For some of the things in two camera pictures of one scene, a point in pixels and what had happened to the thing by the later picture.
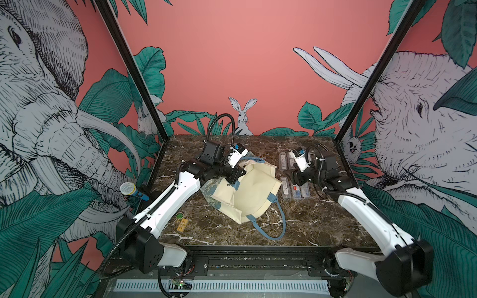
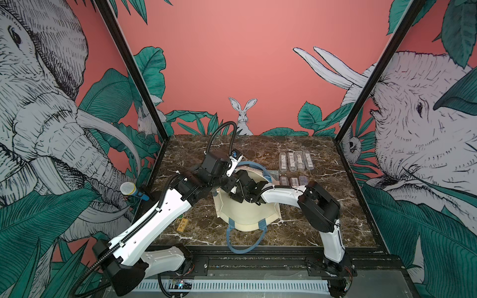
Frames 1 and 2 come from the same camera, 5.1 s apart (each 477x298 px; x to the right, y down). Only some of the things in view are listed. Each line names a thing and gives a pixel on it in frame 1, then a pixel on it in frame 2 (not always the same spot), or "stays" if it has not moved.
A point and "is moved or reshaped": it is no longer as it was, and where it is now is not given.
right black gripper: x=297 y=175 -> x=234 y=197
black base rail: x=248 y=261 stays
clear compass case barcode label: x=283 y=161 stays
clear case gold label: x=286 y=187 stays
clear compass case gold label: x=291 y=161 stays
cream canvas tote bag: x=253 y=195 is moved or reshaped
